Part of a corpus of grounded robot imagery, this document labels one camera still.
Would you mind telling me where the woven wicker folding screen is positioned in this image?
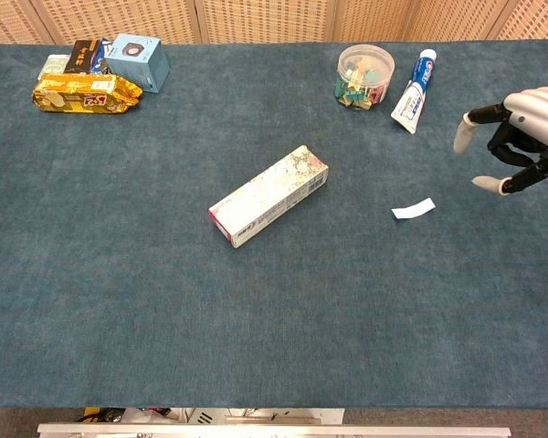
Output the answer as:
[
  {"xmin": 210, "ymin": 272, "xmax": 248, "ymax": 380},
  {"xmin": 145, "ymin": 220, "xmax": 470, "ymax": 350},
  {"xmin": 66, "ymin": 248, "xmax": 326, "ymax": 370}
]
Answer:
[{"xmin": 0, "ymin": 0, "xmax": 548, "ymax": 46}]

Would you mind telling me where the small white paper slip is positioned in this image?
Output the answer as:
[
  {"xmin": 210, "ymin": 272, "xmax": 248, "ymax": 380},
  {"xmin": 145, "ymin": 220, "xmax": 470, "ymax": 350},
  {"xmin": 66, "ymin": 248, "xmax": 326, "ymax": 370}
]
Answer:
[{"xmin": 391, "ymin": 197, "xmax": 437, "ymax": 221}]

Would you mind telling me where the clear jar of binder clips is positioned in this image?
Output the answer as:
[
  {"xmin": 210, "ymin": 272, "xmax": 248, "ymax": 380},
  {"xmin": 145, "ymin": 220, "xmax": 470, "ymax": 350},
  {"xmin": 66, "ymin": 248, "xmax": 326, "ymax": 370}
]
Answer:
[{"xmin": 333, "ymin": 44, "xmax": 396, "ymax": 112}]

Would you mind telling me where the gold snack package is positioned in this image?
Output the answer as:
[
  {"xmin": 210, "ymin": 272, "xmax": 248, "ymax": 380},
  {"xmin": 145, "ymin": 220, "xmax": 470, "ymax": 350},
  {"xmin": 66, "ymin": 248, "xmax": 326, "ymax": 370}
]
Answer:
[{"xmin": 31, "ymin": 73, "xmax": 144, "ymax": 115}]

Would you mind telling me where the aluminium profile rail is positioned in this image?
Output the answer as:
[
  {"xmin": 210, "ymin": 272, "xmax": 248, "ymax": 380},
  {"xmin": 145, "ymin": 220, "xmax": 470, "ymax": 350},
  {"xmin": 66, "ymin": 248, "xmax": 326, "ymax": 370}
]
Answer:
[{"xmin": 37, "ymin": 422, "xmax": 512, "ymax": 438}]

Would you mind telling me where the blue cookie packet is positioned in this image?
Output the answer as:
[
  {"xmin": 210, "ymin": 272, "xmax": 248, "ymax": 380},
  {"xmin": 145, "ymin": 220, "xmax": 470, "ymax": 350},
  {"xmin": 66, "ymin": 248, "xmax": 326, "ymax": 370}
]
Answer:
[{"xmin": 90, "ymin": 38, "xmax": 115, "ymax": 77}]

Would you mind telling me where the long floral white box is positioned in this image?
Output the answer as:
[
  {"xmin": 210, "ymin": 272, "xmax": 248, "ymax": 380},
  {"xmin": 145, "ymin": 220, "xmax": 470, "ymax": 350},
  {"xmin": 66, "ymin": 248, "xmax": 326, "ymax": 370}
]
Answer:
[{"xmin": 208, "ymin": 144, "xmax": 330, "ymax": 249}]

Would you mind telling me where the light blue cardboard box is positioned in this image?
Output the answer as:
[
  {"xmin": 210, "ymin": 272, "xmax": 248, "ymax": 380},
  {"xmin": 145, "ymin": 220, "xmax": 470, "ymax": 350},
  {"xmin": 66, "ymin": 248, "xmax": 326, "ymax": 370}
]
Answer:
[{"xmin": 104, "ymin": 33, "xmax": 171, "ymax": 95}]

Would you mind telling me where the small green white packet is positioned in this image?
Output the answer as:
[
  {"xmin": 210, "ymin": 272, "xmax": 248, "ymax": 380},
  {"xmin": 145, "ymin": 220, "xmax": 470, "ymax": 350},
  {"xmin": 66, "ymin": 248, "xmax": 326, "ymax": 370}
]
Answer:
[{"xmin": 37, "ymin": 54, "xmax": 72, "ymax": 81}]

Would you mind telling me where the white blue toothpaste tube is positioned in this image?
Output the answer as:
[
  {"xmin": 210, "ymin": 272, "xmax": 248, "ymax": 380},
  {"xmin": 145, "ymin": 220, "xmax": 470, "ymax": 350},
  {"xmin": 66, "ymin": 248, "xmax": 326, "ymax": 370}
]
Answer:
[{"xmin": 390, "ymin": 49, "xmax": 438, "ymax": 135}]

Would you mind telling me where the black snack packet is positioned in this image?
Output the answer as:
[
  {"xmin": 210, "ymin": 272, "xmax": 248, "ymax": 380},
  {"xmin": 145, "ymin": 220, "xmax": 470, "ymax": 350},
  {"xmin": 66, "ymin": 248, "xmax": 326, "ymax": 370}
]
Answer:
[{"xmin": 63, "ymin": 39, "xmax": 102, "ymax": 75}]

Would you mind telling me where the blue felt table cover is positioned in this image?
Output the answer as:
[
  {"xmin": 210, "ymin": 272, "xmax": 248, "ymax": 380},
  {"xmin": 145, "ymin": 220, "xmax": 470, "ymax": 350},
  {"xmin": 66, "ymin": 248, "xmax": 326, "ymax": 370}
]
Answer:
[{"xmin": 0, "ymin": 40, "xmax": 548, "ymax": 409}]

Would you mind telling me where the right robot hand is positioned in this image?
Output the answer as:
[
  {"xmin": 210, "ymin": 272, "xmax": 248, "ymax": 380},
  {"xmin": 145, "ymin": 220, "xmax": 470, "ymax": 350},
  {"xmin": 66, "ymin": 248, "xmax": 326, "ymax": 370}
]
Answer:
[{"xmin": 453, "ymin": 85, "xmax": 548, "ymax": 196}]

